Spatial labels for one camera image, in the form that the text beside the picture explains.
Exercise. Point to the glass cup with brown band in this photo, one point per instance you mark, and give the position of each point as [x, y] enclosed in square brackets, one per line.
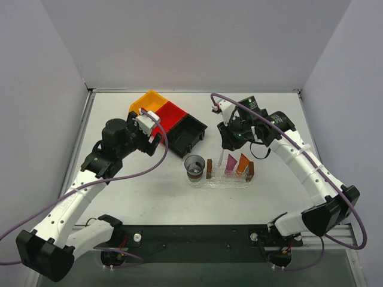
[194, 165]

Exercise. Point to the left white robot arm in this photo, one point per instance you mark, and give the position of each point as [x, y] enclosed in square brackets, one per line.
[51, 247]

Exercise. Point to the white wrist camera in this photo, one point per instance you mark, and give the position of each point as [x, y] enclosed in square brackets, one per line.
[146, 124]
[225, 109]

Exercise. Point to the pink toothpaste tube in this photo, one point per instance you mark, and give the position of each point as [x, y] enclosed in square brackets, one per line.
[230, 165]

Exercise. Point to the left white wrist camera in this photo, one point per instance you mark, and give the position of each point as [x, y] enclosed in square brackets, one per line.
[146, 124]

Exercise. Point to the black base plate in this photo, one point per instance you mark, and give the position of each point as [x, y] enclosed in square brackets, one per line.
[197, 243]

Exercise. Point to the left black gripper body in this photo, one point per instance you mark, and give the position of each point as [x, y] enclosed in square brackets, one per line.
[145, 143]

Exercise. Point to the red plastic bin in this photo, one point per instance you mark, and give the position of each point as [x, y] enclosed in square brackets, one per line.
[170, 114]

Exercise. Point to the yellow plastic bin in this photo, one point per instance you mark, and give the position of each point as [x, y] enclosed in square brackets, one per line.
[151, 101]

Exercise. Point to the clear textured oval tray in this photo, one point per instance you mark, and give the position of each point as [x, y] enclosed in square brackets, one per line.
[204, 183]

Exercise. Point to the orange toothpaste tube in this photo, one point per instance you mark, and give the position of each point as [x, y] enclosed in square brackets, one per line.
[242, 165]

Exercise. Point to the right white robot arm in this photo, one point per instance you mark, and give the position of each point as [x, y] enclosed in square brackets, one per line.
[332, 201]

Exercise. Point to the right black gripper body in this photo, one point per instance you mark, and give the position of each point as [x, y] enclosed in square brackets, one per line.
[228, 139]

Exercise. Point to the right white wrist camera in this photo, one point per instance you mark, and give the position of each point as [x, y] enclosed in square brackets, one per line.
[225, 109]

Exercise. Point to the white toothbrush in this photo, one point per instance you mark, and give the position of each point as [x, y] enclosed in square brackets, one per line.
[220, 158]

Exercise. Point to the black plastic bin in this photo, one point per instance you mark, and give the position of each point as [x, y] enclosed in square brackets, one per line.
[185, 135]

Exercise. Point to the clear holder with wooden ends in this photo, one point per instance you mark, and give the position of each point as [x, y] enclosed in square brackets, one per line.
[216, 174]

